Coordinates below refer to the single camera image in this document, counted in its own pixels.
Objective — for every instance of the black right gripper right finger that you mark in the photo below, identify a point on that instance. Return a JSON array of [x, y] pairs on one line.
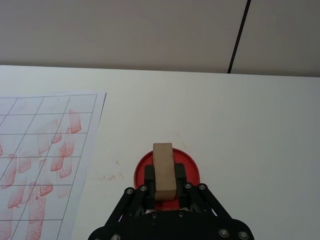
[[197, 200]]

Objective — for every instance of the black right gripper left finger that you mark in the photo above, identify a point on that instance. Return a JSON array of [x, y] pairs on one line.
[[140, 200]]

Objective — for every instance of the round red ink pad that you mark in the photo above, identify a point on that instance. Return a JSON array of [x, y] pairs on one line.
[[191, 167]]

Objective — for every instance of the tan wooden stamp block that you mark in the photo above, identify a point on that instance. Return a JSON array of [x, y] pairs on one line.
[[163, 172]]

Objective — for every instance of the white gridded paper sheet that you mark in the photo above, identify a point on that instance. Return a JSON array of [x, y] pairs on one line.
[[37, 150]]

